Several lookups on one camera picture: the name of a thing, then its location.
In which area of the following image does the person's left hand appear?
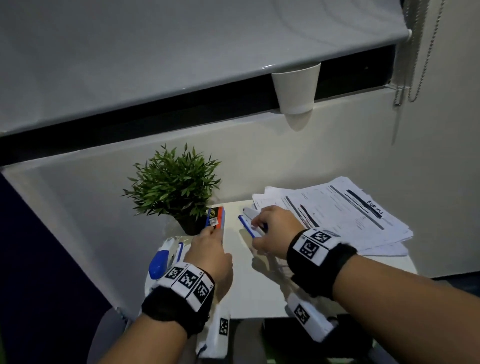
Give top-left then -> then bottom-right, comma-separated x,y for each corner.
183,226 -> 234,301

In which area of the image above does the person's right hand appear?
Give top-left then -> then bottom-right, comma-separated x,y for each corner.
250,205 -> 307,260

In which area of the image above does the blue white stapler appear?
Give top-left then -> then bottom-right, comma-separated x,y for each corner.
144,236 -> 185,297
238,207 -> 269,239

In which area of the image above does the blue staples box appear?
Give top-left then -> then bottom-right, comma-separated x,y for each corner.
205,206 -> 226,241

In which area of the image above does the stack of printed papers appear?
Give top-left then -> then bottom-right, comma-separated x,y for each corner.
251,176 -> 414,258

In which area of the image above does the person's right forearm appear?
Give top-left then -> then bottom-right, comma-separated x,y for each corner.
332,254 -> 480,364

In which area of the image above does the green potted plant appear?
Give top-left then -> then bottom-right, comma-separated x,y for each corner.
121,143 -> 222,236

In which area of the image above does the grey round stool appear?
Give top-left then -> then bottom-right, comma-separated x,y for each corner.
86,308 -> 128,364

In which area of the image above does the white hanging cup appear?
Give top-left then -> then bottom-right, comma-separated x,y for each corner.
270,61 -> 323,116

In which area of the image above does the dark window pane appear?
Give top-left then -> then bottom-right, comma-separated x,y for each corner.
0,44 -> 398,168

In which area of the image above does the black left wrist strap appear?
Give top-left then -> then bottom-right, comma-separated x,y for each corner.
141,261 -> 216,338

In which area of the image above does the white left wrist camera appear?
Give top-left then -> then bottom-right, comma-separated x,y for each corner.
195,303 -> 231,360

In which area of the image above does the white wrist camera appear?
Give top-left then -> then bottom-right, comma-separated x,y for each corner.
285,293 -> 338,344
195,303 -> 231,360

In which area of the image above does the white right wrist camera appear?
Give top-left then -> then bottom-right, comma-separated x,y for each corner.
285,293 -> 338,344

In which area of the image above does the metal bead chain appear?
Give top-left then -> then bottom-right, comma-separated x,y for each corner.
391,0 -> 447,107

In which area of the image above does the grey roller blind rail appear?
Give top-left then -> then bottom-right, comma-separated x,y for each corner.
0,0 -> 413,137

